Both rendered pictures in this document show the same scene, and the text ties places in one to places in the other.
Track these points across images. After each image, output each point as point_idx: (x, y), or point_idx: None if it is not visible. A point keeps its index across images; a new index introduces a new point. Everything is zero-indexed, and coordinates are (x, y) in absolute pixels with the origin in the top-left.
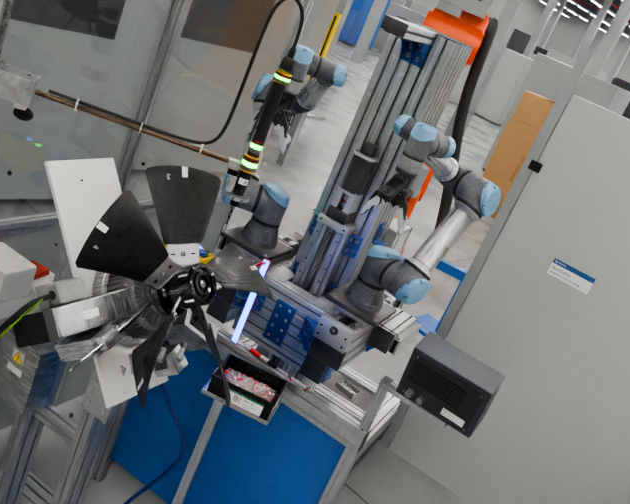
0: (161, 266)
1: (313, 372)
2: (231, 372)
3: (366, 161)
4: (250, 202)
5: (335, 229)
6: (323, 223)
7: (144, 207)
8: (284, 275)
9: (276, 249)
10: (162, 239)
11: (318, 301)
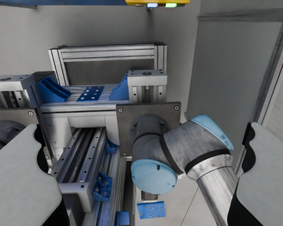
0: None
1: (40, 73)
2: None
3: None
4: (169, 134)
5: (58, 184)
6: (77, 182)
7: (272, 72)
8: (112, 129)
9: (126, 136)
10: (234, 105)
11: (64, 122)
